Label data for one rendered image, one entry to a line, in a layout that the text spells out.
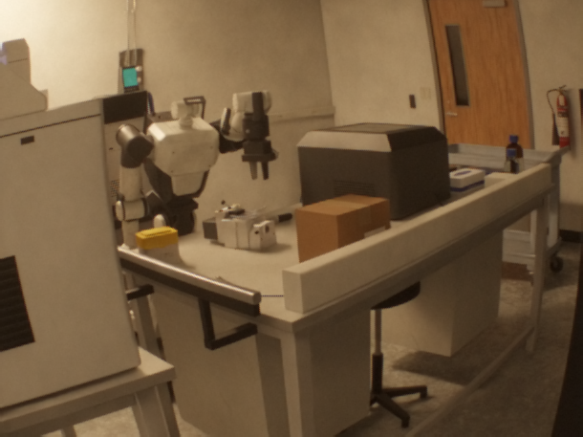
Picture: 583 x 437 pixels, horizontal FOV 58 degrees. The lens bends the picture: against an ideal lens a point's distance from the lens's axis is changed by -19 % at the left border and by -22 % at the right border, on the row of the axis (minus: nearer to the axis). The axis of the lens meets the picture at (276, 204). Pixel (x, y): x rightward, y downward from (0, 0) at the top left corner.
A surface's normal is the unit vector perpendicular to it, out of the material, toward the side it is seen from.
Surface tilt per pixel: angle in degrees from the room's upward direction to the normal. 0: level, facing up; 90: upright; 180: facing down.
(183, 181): 110
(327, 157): 90
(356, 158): 90
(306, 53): 90
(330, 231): 90
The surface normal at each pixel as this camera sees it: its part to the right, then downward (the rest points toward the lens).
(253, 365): -0.73, 0.20
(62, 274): 0.68, 0.09
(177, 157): 0.52, 0.45
